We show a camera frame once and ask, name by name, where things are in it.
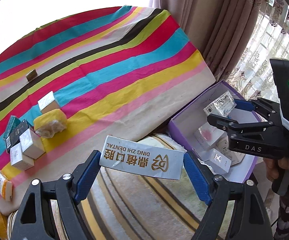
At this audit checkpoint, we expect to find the teal box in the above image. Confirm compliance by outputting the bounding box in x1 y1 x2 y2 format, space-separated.
3 115 22 140

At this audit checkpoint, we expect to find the tall beige box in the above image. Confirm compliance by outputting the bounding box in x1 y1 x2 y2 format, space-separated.
217 137 246 165

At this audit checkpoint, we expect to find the yellow sponge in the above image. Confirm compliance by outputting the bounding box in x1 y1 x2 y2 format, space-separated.
33 109 68 138

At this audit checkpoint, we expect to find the silver white box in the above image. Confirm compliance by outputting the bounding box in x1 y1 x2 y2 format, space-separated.
38 91 60 114

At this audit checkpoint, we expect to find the floral lace curtain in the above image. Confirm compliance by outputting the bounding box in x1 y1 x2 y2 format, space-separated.
228 0 289 105

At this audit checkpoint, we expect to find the fibrous scouring pad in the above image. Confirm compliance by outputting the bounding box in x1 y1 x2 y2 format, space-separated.
34 120 60 138

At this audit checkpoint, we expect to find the plain white box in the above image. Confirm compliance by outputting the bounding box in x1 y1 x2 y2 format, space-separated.
10 144 35 171

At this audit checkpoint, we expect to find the brown curtain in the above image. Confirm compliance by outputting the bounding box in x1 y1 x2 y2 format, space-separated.
151 0 270 80

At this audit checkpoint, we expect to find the black box with barcode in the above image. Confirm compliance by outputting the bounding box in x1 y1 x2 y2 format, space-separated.
6 119 33 153

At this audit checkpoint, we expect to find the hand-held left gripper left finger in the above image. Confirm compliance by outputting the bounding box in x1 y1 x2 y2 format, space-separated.
11 150 102 240

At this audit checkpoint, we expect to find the silver box with figure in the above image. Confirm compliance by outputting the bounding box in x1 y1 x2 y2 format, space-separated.
19 127 46 160

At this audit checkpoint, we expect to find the striped towel cushion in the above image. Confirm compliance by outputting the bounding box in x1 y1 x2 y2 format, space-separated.
7 132 255 240

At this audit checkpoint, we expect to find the purple cardboard box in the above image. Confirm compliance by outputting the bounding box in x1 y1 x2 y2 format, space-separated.
168 80 260 184

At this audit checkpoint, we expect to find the white box with logo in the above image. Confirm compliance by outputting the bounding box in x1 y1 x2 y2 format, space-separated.
202 148 232 174

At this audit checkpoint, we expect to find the small brown box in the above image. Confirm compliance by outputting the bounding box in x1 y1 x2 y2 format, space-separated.
26 69 38 82

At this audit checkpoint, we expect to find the yellow white pack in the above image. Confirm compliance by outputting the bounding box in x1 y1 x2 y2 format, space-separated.
0 169 13 202

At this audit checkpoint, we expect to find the white box with gold print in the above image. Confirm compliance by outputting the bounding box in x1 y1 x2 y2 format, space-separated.
99 135 185 180

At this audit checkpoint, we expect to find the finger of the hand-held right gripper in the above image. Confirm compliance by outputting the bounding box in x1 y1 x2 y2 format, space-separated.
232 97 281 122
207 114 275 140

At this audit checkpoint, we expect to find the pink white box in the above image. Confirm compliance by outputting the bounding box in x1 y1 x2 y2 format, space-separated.
194 126 228 150

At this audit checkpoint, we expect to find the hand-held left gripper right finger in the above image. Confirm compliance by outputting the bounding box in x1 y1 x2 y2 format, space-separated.
183 151 275 240

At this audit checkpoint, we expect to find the colourful striped cloth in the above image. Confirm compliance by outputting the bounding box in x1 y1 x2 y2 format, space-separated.
0 5 216 217

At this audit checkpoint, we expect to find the clear-wrapped patterned box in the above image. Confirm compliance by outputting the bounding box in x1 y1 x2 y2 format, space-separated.
203 91 236 117

